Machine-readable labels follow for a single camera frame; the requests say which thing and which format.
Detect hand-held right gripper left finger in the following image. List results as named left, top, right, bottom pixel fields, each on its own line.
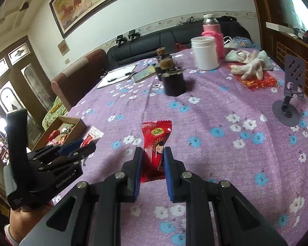
left=19, top=147, right=144, bottom=246

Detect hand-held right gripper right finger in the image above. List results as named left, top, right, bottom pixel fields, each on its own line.
left=164, top=147, right=288, bottom=246

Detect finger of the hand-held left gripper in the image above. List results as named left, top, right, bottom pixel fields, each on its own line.
left=28, top=139, right=84, bottom=161
left=37, top=143, right=97, bottom=172

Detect shallow cardboard tray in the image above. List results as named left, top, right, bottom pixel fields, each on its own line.
left=32, top=116, right=86, bottom=150

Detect white red-label snack packet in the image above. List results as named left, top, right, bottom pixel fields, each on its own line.
left=81, top=126, right=104, bottom=146

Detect red rectangular snack packet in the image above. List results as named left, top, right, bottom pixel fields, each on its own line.
left=141, top=120, right=173, bottom=183

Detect person's left forearm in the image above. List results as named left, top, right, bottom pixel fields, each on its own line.
left=4, top=224, right=20, bottom=245

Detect person's left hand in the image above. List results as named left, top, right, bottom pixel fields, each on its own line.
left=9, top=201, right=53, bottom=241

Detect green patterned blanket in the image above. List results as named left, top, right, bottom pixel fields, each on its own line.
left=42, top=96, right=68, bottom=129

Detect brown armchair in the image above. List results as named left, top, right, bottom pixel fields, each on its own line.
left=51, top=49, right=109, bottom=110

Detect wooden glass-panel door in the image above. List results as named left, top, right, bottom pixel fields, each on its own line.
left=0, top=36, right=57, bottom=144

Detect white paper sheets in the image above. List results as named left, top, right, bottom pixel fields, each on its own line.
left=96, top=65, right=137, bottom=90

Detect black pen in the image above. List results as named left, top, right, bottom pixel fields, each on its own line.
left=107, top=72, right=131, bottom=82

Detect dark cylinder with cork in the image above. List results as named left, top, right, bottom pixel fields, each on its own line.
left=156, top=47, right=173, bottom=62
left=158, top=58, right=186, bottom=97
left=154, top=64, right=165, bottom=81

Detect colourful cover notebook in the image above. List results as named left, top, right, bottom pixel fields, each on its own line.
left=132, top=65, right=156, bottom=83

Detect white plastic jar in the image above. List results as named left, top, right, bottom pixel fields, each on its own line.
left=191, top=36, right=219, bottom=70

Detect red foil packet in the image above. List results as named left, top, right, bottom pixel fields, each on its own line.
left=231, top=65, right=278, bottom=90

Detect black leather sofa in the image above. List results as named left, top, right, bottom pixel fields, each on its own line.
left=106, top=18, right=252, bottom=71

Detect white glove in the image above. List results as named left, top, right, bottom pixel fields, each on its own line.
left=230, top=51, right=275, bottom=80
left=225, top=49, right=252, bottom=62

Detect framed horse painting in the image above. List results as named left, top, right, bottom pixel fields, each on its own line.
left=49, top=0, right=160, bottom=39

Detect pink sleeved thermos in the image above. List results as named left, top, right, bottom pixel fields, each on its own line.
left=201, top=14, right=226, bottom=59

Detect white blue plastic bag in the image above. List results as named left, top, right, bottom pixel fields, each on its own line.
left=223, top=36, right=260, bottom=50

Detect grey phone stand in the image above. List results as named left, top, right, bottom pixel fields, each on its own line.
left=272, top=54, right=308, bottom=127

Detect wooden brick-pattern cabinet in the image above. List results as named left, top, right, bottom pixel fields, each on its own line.
left=265, top=22, right=308, bottom=103

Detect white flat box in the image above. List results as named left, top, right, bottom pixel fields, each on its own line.
left=265, top=22, right=298, bottom=34

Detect small framed wall plaque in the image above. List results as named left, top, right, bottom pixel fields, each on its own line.
left=57, top=39, right=69, bottom=56

